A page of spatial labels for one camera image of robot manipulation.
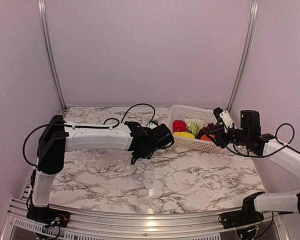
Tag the right aluminium frame post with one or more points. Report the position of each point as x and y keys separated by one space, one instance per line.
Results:
x=250 y=33

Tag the left aluminium frame post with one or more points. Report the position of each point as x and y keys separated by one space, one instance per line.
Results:
x=49 y=52

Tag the white plastic basket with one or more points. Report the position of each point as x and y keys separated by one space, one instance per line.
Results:
x=182 y=112

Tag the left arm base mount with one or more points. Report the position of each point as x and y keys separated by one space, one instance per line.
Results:
x=49 y=216

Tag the aluminium frame post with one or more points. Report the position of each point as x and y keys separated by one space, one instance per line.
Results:
x=250 y=33
x=49 y=52

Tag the white green cabbage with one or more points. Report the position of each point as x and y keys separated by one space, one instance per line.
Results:
x=194 y=125

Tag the clear zip top bag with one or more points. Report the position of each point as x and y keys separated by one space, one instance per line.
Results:
x=103 y=158

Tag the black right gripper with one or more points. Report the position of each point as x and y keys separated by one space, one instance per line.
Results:
x=219 y=141

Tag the purple grape bunch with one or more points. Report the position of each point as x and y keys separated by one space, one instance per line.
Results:
x=205 y=129

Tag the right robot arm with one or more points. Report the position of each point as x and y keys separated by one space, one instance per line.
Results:
x=277 y=160

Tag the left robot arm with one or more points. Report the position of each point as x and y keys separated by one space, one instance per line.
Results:
x=60 y=136

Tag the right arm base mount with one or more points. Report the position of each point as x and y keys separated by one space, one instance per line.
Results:
x=238 y=218

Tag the front aluminium rail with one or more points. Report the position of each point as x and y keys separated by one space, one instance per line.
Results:
x=97 y=225

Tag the yellow banana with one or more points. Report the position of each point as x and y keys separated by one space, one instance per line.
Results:
x=184 y=134

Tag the orange tangerine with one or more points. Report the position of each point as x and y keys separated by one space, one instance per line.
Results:
x=205 y=137

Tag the red bell pepper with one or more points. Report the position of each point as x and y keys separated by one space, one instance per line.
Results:
x=179 y=126

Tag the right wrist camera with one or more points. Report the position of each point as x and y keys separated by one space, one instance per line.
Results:
x=224 y=118

